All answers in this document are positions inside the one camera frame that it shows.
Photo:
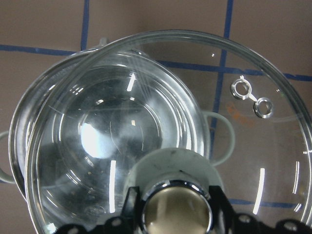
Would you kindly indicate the pale green steel pot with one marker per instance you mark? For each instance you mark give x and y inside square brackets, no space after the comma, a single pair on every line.
[77,132]

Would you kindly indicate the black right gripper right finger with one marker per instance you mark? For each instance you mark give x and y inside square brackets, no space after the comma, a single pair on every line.
[225,219]

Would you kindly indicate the glass pot lid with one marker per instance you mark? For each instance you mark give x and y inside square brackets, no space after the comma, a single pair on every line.
[267,178]

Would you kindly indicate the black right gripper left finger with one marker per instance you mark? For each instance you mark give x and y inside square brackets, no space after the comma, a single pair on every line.
[132,210]

